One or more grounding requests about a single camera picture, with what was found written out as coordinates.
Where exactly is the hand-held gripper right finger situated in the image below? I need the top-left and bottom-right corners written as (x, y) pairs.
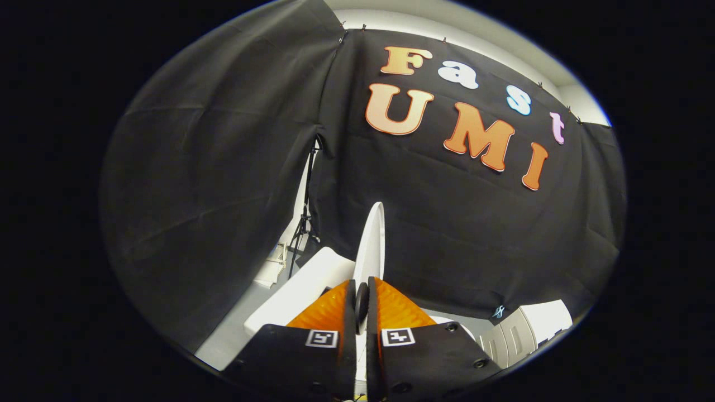
top-left (366, 276), bottom-right (503, 400)

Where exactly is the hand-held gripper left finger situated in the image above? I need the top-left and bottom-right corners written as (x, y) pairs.
top-left (223, 278), bottom-right (358, 400)

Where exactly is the white toilet lid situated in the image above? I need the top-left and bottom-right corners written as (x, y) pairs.
top-left (353, 202), bottom-right (386, 336)

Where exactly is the white toilet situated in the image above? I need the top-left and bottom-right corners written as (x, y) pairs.
top-left (244, 247), bottom-right (475, 380)

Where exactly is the small white object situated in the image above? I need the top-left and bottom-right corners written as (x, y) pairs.
top-left (254, 243), bottom-right (289, 289)

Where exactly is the black tripod stand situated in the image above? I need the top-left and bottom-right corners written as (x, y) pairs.
top-left (288, 137), bottom-right (323, 278)

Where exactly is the black backdrop cloth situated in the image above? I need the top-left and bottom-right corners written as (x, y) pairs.
top-left (101, 0), bottom-right (626, 352)

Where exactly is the white drawer cabinet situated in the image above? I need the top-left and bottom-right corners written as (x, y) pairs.
top-left (480, 300), bottom-right (574, 369)

